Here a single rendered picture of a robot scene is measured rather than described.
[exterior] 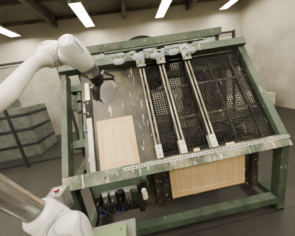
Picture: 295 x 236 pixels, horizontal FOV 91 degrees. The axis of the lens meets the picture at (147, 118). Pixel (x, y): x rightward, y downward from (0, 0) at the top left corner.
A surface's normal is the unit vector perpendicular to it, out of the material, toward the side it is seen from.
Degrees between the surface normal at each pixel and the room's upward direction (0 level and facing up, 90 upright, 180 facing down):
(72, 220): 7
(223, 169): 90
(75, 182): 58
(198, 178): 90
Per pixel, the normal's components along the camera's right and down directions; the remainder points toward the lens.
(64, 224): -0.05, -0.95
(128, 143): 0.00, -0.31
